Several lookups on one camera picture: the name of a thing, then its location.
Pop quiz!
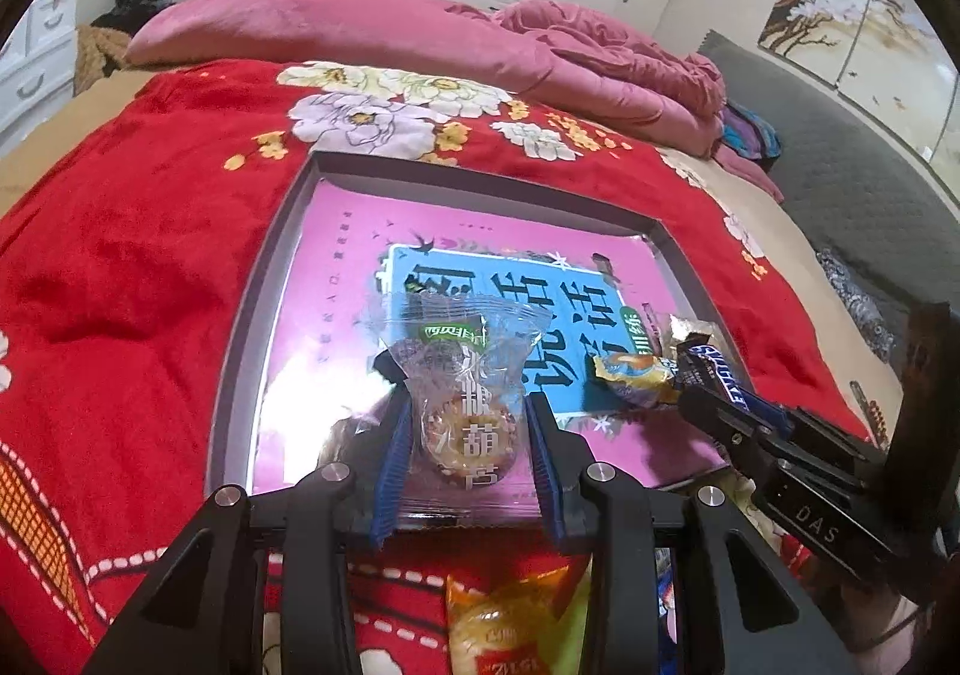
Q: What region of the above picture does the clear packet with round snack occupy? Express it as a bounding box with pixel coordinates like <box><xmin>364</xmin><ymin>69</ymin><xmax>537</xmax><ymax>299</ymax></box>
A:
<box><xmin>360</xmin><ymin>289</ymin><xmax>560</xmax><ymax>518</ymax></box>

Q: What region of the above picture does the dark clothes pile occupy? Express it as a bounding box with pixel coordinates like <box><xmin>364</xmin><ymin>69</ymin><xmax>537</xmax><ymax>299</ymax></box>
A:
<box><xmin>105</xmin><ymin>0</ymin><xmax>181</xmax><ymax>35</ymax></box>

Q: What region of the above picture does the brown fuzzy blanket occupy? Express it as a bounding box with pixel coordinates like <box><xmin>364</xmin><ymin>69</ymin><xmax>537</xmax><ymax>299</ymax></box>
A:
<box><xmin>75</xmin><ymin>24</ymin><xmax>143</xmax><ymax>95</ymax></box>

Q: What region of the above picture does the black white patterned cloth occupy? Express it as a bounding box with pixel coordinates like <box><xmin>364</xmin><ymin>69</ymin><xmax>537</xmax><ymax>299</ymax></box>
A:
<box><xmin>814</xmin><ymin>247</ymin><xmax>897</xmax><ymax>361</ymax></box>

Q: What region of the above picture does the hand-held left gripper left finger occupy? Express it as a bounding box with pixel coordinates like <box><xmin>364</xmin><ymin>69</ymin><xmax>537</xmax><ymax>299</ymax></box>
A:
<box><xmin>82</xmin><ymin>352</ymin><xmax>417</xmax><ymax>675</ymax></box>

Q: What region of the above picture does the red floral blanket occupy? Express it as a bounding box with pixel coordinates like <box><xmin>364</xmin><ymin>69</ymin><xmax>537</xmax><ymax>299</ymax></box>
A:
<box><xmin>0</xmin><ymin>60</ymin><xmax>901</xmax><ymax>675</ymax></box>

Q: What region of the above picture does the grey foam mat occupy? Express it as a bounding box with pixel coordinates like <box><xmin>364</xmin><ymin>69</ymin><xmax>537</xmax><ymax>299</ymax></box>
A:
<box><xmin>694</xmin><ymin>30</ymin><xmax>960</xmax><ymax>316</ymax></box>

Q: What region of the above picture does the white drawer cabinet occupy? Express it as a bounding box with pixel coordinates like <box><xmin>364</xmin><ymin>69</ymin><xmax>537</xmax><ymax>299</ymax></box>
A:
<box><xmin>0</xmin><ymin>0</ymin><xmax>80</xmax><ymax>151</ymax></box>

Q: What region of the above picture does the pink quilt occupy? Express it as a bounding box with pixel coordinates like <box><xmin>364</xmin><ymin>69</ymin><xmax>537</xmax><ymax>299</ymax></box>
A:
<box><xmin>124</xmin><ymin>0</ymin><xmax>541</xmax><ymax>98</ymax></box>
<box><xmin>442</xmin><ymin>0</ymin><xmax>728</xmax><ymax>158</ymax></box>

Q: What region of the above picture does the colourful striped cloth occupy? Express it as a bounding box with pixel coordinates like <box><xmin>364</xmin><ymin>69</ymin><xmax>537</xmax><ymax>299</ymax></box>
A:
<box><xmin>720</xmin><ymin>101</ymin><xmax>781</xmax><ymax>162</ymax></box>

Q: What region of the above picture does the yellow long snack packet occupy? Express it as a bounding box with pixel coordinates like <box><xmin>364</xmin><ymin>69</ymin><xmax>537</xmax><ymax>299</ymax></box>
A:
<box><xmin>592</xmin><ymin>313</ymin><xmax>717</xmax><ymax>410</ymax></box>

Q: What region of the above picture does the tree wall painting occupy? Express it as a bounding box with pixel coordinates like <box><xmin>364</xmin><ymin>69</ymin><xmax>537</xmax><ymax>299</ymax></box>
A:
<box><xmin>757</xmin><ymin>0</ymin><xmax>912</xmax><ymax>80</ymax></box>

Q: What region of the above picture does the pink book with blue label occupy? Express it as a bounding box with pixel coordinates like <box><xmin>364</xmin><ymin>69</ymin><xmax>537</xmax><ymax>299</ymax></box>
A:
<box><xmin>251</xmin><ymin>180</ymin><xmax>721</xmax><ymax>503</ymax></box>

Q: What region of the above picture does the beige bed sheet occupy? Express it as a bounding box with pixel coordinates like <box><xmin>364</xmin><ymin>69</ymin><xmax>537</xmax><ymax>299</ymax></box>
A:
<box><xmin>0</xmin><ymin>64</ymin><xmax>908</xmax><ymax>421</ymax></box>

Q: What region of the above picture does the grey shallow box tray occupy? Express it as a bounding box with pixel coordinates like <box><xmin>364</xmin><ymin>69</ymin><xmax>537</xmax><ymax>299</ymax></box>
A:
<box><xmin>206</xmin><ymin>150</ymin><xmax>758</xmax><ymax>526</ymax></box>

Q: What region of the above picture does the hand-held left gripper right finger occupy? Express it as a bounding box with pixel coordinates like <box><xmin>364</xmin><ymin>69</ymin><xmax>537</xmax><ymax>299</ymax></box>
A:
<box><xmin>523</xmin><ymin>391</ymin><xmax>860</xmax><ymax>675</ymax></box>

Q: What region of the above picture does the orange rice cracker packet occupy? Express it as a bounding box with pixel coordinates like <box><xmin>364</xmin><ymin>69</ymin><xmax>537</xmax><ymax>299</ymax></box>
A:
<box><xmin>445</xmin><ymin>562</ymin><xmax>593</xmax><ymax>675</ymax></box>

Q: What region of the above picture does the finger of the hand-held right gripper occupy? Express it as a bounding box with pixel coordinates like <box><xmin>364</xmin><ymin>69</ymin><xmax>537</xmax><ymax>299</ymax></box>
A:
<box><xmin>739</xmin><ymin>394</ymin><xmax>871</xmax><ymax>467</ymax></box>
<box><xmin>679</xmin><ymin>386</ymin><xmax>788</xmax><ymax>477</ymax></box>

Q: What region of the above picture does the brown chocolate bar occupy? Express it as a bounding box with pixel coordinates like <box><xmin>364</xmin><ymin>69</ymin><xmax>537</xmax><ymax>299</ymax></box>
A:
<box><xmin>671</xmin><ymin>337</ymin><xmax>758</xmax><ymax>413</ymax></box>

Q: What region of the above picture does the brown beaded trinket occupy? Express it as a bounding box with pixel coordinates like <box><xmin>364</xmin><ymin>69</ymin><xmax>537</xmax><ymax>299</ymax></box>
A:
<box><xmin>850</xmin><ymin>379</ymin><xmax>890</xmax><ymax>451</ymax></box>

